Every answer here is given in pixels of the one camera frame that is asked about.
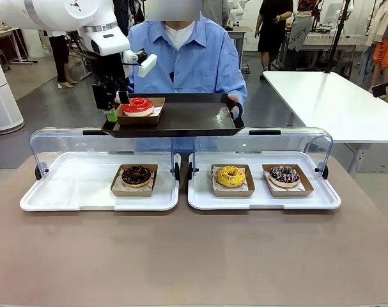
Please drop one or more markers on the bystander in black clothes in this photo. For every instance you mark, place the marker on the bystander in black clothes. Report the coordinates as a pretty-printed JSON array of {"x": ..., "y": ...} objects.
[{"x": 270, "y": 28}]

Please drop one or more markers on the white cylindrical air purifier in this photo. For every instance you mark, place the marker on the white cylindrical air purifier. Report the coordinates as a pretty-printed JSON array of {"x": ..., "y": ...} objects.
[{"x": 2, "y": 102}]

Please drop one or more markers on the person's right hand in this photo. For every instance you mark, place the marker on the person's right hand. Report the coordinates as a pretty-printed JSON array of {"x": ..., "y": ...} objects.
[{"x": 117, "y": 97}]

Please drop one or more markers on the person's left hand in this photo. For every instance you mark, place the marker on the person's left hand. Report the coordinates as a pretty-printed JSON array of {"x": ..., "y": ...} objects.
[{"x": 236, "y": 110}]

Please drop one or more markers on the mannequin with orange shorts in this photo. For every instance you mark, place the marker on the mannequin with orange shorts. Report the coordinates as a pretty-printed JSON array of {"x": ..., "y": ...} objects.
[{"x": 380, "y": 48}]

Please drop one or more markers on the brown cardboard donut tray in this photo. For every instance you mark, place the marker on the brown cardboard donut tray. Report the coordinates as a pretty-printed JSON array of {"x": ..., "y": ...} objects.
[
  {"x": 233, "y": 192},
  {"x": 292, "y": 192}
]

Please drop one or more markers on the person in blue shirt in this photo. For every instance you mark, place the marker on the person in blue shirt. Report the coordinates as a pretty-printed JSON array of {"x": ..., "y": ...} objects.
[{"x": 197, "y": 64}]

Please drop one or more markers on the yellow sprinkle donut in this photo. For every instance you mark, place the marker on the yellow sprinkle donut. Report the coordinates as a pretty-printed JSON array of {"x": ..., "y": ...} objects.
[{"x": 227, "y": 180}]

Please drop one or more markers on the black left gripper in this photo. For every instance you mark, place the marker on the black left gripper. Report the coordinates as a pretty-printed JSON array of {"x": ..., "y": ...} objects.
[{"x": 110, "y": 72}]

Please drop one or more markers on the clear plastic display cover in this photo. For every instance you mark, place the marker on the clear plastic display cover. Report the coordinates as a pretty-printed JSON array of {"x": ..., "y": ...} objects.
[
  {"x": 302, "y": 140},
  {"x": 62, "y": 140}
]

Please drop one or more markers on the bystander in black trousers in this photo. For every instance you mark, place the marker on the bystander in black trousers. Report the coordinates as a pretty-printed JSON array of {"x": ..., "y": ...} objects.
[{"x": 61, "y": 57}]

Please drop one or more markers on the white background table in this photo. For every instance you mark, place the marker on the white background table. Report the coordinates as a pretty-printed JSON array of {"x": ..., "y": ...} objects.
[{"x": 324, "y": 102}]

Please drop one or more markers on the plain chocolate glazed donut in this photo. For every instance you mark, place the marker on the plain chocolate glazed donut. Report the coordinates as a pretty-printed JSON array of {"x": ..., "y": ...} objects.
[{"x": 131, "y": 180}]

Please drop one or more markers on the black tripod stand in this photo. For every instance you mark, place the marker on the black tripod stand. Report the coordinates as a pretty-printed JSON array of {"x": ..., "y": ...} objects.
[{"x": 336, "y": 38}]

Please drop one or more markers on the person's left forearm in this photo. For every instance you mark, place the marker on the person's left forearm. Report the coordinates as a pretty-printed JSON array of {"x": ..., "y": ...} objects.
[{"x": 240, "y": 91}]

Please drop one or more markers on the chocolate donut with colourful sprinkles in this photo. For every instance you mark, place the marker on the chocolate donut with colourful sprinkles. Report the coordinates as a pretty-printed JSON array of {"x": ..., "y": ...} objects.
[{"x": 283, "y": 181}]

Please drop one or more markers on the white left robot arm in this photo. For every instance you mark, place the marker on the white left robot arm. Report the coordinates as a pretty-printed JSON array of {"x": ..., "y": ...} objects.
[{"x": 53, "y": 14}]

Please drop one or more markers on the black serving tray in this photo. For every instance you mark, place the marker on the black serving tray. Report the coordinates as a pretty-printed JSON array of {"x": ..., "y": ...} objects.
[{"x": 193, "y": 115}]

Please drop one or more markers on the white plastic display tray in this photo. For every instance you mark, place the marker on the white plastic display tray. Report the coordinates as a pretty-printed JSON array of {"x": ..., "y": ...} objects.
[
  {"x": 264, "y": 203},
  {"x": 69, "y": 192}
]

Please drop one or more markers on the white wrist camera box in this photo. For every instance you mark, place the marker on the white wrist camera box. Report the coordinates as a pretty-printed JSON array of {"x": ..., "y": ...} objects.
[{"x": 147, "y": 65}]

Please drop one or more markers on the grey printed garment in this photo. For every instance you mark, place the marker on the grey printed garment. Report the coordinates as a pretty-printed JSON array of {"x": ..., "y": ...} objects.
[{"x": 298, "y": 35}]

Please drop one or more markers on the red glazed donut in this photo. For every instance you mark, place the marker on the red glazed donut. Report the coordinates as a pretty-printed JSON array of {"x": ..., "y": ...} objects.
[
  {"x": 133, "y": 110},
  {"x": 139, "y": 120}
]

